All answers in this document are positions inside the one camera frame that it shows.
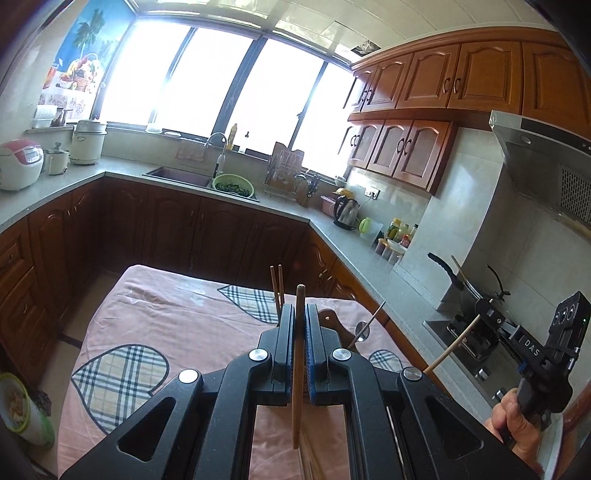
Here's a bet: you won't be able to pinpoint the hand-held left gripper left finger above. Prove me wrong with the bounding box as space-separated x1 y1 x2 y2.
60 303 296 480

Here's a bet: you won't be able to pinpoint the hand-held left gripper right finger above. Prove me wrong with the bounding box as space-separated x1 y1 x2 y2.
304 305 542 480

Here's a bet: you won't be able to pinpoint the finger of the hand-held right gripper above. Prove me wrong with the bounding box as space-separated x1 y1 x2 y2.
475 298 513 344

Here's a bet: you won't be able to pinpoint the wooden utensil holder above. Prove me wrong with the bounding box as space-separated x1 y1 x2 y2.
318 308 346 349

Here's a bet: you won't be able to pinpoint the person's right hand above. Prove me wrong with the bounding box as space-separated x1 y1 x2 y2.
489 388 557 462

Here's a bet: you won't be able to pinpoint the black wok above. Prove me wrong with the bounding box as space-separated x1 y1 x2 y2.
427 251 511 324

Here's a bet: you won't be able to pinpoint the gas stove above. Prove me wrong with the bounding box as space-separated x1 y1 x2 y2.
424 313 525 409

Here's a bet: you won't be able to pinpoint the pink heart-print tablecloth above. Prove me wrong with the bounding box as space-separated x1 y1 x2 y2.
57 264 413 480

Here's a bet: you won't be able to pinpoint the seasoning bottles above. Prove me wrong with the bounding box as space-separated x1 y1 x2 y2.
385 218 419 250

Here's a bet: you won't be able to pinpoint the green and clear cup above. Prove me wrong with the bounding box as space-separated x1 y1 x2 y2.
359 216 385 246

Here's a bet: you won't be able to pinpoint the steel electric kettle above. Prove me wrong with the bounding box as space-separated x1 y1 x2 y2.
332 193 362 231

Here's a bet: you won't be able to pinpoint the dark wooden lower cabinets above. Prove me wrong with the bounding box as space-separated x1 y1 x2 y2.
0 178 451 398

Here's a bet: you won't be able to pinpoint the steel range hood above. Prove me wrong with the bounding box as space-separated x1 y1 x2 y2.
488 109 591 228

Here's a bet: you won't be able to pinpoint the knife holder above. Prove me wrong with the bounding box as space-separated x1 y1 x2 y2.
297 170 322 207

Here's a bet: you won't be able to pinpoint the green colander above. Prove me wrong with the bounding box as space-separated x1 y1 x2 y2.
212 174 256 198

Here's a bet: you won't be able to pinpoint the dish drying rack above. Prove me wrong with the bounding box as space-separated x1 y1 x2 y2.
264 141 308 202

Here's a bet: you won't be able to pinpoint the kitchen sink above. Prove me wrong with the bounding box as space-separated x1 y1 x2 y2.
142 165 214 189

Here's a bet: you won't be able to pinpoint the chrome kitchen faucet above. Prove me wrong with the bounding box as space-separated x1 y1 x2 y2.
203 132 230 182

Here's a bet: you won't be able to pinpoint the wooden upper cabinets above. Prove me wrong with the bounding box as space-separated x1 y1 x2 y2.
343 41 591 196

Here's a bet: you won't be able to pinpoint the yellow-green bin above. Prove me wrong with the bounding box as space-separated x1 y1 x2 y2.
0 371 57 449

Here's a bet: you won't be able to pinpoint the large kitchen window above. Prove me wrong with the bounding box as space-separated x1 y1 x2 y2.
90 16 358 178

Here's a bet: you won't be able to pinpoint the tall white cooker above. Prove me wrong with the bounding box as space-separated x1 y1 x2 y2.
69 119 108 166

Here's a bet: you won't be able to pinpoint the small white pot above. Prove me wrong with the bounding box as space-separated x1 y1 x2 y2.
45 142 71 176

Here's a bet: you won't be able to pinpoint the pink and white rice cooker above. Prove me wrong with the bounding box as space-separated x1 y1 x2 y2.
0 138 45 192

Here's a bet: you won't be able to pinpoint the paper towel roll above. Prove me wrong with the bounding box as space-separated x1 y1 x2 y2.
34 104 57 129

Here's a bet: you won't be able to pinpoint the fruit wall poster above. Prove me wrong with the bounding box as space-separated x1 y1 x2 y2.
41 0 127 108

